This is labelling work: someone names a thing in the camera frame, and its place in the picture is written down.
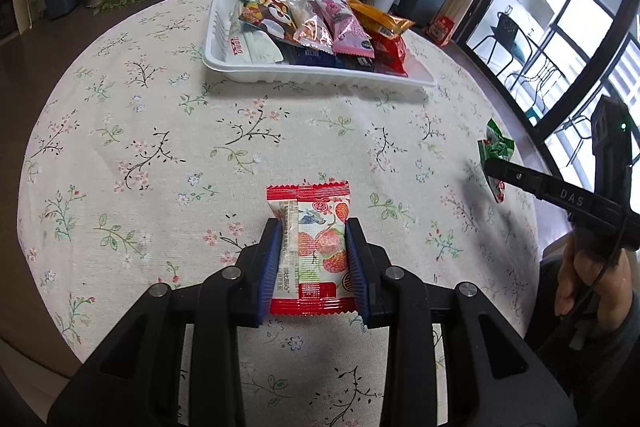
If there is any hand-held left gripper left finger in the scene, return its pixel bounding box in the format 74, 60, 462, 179
47, 217, 284, 427

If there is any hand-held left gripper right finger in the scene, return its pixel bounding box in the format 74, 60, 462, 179
344, 217, 578, 427

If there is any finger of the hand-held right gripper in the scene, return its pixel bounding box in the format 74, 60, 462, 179
482, 156, 552, 204

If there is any green snack packet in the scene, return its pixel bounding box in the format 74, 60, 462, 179
477, 118, 516, 202

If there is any red strawberry print snack packet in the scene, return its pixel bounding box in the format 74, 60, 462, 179
265, 179, 362, 318

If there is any shiny red snack packet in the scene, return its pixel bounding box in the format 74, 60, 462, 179
372, 34, 408, 75

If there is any black snack packet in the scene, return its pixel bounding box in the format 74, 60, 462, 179
336, 53, 377, 72

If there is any orange snack packet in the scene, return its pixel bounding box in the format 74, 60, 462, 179
345, 0, 416, 38

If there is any dark blue snack packet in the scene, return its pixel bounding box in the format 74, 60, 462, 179
277, 42, 337, 68

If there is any white snack packet red label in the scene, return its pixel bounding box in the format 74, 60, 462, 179
225, 0, 283, 64

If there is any white plastic tray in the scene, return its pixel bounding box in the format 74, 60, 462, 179
202, 0, 437, 88

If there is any pink snack packet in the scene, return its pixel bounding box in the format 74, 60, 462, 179
309, 0, 376, 58

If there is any clear bread snack packet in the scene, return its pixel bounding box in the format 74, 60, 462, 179
287, 0, 335, 54

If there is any light blue panda snack packet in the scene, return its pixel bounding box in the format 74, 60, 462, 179
237, 0, 298, 42

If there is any person's right hand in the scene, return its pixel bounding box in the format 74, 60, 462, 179
555, 226, 639, 334

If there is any black balcony chair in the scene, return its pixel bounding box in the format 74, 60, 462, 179
472, 12, 551, 80

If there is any red gift bag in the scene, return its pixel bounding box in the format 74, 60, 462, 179
426, 14, 456, 46

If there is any round table with floral cloth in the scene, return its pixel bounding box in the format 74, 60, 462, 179
17, 0, 541, 427

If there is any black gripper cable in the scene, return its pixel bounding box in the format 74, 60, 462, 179
570, 207, 633, 350

